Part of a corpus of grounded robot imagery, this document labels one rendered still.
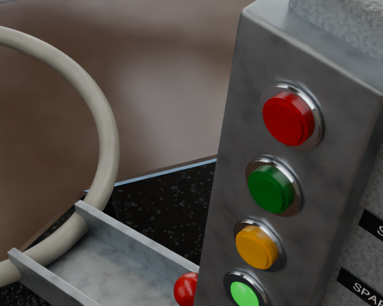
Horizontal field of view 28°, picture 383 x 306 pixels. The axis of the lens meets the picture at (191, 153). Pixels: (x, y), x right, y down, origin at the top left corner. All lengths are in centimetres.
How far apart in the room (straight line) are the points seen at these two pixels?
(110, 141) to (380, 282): 72
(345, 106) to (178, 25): 252
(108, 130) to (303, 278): 71
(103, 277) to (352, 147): 65
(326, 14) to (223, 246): 18
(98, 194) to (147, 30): 181
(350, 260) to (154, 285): 54
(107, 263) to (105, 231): 4
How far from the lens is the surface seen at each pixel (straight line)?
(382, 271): 42
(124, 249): 98
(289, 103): 35
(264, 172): 39
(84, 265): 99
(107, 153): 108
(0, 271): 97
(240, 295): 47
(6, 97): 255
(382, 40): 34
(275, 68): 36
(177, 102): 253
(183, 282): 64
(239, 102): 38
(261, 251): 43
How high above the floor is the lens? 172
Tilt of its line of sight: 46 degrees down
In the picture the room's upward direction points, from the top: 7 degrees clockwise
